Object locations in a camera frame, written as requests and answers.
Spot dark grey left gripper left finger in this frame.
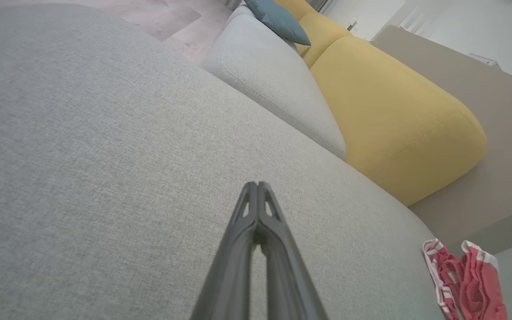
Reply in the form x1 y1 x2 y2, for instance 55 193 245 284
189 181 259 320

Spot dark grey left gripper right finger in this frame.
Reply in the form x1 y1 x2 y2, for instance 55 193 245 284
258 181 330 320

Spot red shorts with white waistband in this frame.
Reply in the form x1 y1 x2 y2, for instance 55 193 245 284
423 239 508 320

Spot large grey sofa ottoman cushion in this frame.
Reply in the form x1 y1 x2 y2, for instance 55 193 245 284
0 4 445 320

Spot yellow sofa backrest cushion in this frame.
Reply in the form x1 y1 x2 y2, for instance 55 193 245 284
274 0 317 20
310 36 488 207
295 12 351 68

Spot grey sofa seat cushion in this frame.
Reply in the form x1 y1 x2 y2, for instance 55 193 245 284
226 4 259 25
202 13 347 160

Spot teal throw pillow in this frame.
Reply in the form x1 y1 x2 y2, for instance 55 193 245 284
244 0 311 46

